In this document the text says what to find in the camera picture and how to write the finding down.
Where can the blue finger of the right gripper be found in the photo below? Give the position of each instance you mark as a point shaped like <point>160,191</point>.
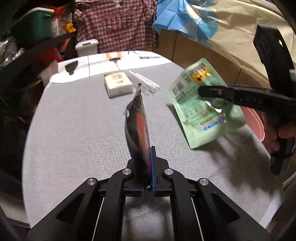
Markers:
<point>265,100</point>

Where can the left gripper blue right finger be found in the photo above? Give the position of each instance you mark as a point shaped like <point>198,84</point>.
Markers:
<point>189,208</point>

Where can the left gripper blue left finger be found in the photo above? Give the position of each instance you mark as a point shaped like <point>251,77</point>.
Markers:
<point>110,199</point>

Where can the green snack pouch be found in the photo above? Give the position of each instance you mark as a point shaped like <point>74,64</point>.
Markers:
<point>203,120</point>

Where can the black foil pouch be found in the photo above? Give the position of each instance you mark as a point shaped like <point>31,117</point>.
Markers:
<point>137,137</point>

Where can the white small trash can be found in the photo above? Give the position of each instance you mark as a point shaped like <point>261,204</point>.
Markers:
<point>88,47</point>

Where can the person right hand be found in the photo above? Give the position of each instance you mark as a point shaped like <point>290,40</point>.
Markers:
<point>271,134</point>

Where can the pink plastic bin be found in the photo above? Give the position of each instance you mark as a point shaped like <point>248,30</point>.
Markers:
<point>254,122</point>

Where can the cream cloth cover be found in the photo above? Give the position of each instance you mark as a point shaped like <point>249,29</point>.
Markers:
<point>237,23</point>

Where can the blue patterned cloth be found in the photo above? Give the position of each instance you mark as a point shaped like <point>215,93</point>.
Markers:
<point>194,19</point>

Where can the white printed table cover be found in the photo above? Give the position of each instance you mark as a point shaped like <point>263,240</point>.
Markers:
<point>98,64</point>

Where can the black storage shelf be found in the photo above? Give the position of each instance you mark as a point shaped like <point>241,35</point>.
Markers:
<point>14,69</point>

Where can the red plaid shirt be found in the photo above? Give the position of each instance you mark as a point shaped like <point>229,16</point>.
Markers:
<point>117,25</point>

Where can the yellow toy figure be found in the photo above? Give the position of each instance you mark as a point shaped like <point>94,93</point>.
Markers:
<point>69,27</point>

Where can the green storage box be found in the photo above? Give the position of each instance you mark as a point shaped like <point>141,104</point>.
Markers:
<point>33,27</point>

